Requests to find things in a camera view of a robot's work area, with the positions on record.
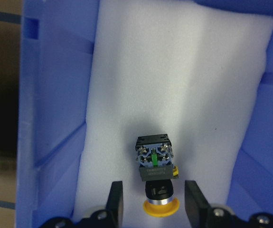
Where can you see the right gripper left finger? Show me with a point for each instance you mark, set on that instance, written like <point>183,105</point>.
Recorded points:
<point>114,205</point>

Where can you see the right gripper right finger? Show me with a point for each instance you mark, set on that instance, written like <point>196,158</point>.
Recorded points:
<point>196,205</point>

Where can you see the yellow push button switch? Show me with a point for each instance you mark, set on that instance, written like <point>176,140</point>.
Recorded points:
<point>154,155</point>

